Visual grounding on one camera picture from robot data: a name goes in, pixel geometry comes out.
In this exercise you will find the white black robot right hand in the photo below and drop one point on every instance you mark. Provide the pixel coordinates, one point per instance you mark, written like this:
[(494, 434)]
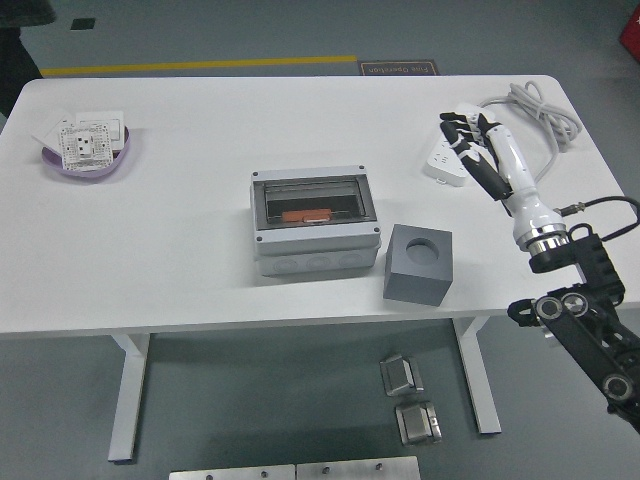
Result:
[(515, 170)]

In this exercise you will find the grey enclosure box with flap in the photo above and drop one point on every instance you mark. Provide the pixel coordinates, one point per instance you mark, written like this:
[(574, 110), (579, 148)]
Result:
[(320, 240)]

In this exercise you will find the orange cylinder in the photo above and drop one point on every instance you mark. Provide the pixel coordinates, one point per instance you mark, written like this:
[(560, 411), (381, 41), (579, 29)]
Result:
[(295, 216)]

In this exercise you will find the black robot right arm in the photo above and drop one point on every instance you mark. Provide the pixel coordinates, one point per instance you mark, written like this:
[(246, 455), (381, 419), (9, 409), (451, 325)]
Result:
[(575, 320)]

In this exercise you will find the grey cube with round hole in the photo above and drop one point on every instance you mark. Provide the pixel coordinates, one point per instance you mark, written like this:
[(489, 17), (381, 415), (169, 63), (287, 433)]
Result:
[(410, 287)]

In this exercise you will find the white power strip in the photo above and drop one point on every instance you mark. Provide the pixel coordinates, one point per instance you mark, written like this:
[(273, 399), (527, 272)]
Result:
[(440, 160)]

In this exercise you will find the red object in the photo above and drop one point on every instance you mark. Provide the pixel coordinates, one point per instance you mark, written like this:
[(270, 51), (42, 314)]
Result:
[(631, 35)]

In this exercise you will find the white table leg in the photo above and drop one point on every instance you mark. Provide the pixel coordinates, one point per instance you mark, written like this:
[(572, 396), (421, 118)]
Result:
[(127, 400), (477, 380)]

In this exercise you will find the small metal block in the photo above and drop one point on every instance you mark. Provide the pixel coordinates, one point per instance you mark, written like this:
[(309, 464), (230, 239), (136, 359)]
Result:
[(400, 375)]

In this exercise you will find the large metal block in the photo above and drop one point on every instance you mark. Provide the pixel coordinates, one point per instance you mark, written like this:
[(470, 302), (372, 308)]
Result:
[(417, 424)]

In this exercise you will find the metal plate with screws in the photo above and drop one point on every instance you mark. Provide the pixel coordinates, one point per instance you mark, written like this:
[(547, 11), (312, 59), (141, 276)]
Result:
[(355, 470)]

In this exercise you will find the long metal plate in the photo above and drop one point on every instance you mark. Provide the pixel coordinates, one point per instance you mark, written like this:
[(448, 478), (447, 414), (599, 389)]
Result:
[(230, 473)]

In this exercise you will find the purple bowl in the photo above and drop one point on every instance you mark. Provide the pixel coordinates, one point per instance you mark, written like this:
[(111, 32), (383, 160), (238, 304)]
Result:
[(90, 172)]

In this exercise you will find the white socket panel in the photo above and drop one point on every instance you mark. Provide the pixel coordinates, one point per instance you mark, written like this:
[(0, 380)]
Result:
[(85, 145)]

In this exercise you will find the white blank plate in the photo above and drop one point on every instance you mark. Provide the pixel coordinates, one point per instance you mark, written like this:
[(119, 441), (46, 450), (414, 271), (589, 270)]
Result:
[(50, 130)]

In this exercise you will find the white switch plate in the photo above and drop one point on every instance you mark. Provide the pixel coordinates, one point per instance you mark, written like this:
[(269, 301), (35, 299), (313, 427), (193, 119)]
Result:
[(107, 117)]

